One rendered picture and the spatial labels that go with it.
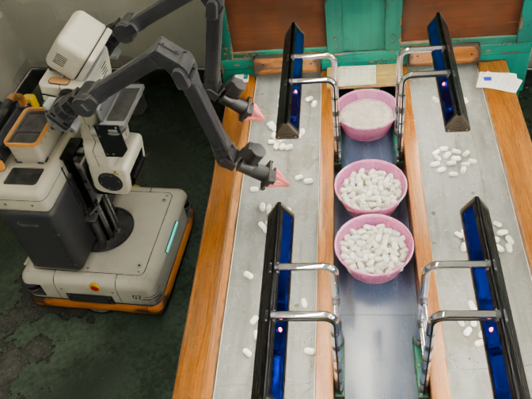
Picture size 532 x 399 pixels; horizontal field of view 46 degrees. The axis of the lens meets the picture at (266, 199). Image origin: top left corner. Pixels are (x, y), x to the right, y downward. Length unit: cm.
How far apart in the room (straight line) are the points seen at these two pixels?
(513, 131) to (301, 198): 86
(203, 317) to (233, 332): 11
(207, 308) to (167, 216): 105
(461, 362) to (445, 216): 57
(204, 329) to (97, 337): 113
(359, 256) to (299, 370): 46
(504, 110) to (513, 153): 25
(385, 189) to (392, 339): 61
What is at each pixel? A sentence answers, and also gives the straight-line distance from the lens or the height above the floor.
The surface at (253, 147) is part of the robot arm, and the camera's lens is 215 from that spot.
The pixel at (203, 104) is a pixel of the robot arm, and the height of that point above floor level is 124.
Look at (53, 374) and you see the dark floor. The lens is 308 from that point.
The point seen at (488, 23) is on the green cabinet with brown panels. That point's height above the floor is 94.
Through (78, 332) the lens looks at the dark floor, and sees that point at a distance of 315.
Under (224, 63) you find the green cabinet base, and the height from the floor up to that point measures 82.
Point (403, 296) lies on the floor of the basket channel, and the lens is 217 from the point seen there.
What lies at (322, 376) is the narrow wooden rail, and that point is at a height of 76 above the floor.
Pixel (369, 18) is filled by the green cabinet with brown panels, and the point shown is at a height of 100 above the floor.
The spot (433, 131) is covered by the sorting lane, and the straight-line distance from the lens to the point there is 262.
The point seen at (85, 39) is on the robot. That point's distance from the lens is 231.
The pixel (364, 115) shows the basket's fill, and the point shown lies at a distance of 271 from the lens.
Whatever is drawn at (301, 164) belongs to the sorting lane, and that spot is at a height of 74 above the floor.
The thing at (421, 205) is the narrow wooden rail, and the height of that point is 76.
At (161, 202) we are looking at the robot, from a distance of 313.
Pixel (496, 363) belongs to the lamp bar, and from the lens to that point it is 161.
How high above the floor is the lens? 246
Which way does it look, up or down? 46 degrees down
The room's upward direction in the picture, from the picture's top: 10 degrees counter-clockwise
